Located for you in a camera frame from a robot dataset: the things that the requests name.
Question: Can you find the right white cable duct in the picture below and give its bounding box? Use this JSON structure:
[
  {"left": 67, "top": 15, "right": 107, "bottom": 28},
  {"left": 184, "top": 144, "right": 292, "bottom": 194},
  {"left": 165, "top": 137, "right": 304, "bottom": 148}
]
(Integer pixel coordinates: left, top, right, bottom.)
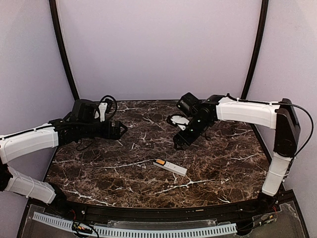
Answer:
[{"left": 94, "top": 223, "right": 237, "bottom": 238}]

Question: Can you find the white remote control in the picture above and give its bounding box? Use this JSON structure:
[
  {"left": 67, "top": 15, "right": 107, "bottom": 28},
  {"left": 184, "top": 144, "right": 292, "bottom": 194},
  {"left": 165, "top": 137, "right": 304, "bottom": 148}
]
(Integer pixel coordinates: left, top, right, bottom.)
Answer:
[{"left": 153, "top": 159, "right": 187, "bottom": 177}]

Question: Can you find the black frame post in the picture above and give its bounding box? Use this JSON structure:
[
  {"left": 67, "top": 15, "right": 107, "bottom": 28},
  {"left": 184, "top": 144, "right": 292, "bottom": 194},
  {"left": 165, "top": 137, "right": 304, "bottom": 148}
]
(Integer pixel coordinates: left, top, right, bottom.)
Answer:
[
  {"left": 241, "top": 0, "right": 269, "bottom": 99},
  {"left": 49, "top": 0, "right": 80, "bottom": 100}
]

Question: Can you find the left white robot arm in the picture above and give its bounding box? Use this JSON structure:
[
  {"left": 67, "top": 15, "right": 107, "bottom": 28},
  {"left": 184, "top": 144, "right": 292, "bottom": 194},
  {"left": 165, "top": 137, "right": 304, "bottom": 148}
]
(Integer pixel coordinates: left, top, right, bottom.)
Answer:
[{"left": 0, "top": 95, "right": 127, "bottom": 204}]

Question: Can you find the black front rail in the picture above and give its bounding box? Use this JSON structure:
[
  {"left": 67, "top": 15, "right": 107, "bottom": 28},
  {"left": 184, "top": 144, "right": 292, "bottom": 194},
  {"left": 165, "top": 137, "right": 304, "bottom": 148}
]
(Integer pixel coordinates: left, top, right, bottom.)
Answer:
[{"left": 57, "top": 201, "right": 260, "bottom": 223}]

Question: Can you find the left black frame post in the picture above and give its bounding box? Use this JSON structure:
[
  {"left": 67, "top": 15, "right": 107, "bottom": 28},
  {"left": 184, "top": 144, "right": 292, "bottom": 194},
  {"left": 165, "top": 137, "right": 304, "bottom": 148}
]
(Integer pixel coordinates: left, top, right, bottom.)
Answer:
[{"left": 49, "top": 0, "right": 80, "bottom": 100}]

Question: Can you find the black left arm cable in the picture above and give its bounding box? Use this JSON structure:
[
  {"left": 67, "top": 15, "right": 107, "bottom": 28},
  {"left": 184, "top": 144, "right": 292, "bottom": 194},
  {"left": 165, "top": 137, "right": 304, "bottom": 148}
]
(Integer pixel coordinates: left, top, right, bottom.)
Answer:
[{"left": 75, "top": 95, "right": 118, "bottom": 152}]

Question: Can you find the white cable duct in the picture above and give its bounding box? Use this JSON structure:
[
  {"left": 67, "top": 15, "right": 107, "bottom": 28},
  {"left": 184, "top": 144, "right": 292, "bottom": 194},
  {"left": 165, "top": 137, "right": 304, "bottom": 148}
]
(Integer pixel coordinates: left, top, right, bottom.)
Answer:
[
  {"left": 94, "top": 223, "right": 237, "bottom": 238},
  {"left": 32, "top": 212, "right": 72, "bottom": 232}
]

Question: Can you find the left white cable duct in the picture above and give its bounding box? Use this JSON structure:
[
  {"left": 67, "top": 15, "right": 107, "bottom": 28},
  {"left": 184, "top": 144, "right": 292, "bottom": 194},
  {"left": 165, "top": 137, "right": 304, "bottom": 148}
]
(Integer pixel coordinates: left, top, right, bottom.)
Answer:
[{"left": 32, "top": 212, "right": 72, "bottom": 232}]

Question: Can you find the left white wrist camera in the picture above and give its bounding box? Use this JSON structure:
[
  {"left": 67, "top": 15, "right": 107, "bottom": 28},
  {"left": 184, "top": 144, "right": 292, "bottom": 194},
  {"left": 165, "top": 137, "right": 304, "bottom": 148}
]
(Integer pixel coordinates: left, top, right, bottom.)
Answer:
[{"left": 98, "top": 103, "right": 108, "bottom": 122}]

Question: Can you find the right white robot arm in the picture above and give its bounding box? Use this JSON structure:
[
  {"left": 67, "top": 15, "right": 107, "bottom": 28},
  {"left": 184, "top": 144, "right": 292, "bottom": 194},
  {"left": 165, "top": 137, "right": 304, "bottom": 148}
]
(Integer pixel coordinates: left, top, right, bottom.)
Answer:
[{"left": 167, "top": 93, "right": 307, "bottom": 208}]

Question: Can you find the right black frame post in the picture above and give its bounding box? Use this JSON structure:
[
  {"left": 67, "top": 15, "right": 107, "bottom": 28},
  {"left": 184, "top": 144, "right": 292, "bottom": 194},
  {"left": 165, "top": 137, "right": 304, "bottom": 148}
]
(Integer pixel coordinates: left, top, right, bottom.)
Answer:
[{"left": 241, "top": 0, "right": 269, "bottom": 99}]

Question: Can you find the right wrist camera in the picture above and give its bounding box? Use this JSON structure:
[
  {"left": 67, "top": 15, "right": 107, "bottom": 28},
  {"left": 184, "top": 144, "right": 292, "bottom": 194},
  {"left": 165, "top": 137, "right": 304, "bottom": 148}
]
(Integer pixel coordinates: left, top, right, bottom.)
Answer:
[{"left": 166, "top": 114, "right": 189, "bottom": 130}]

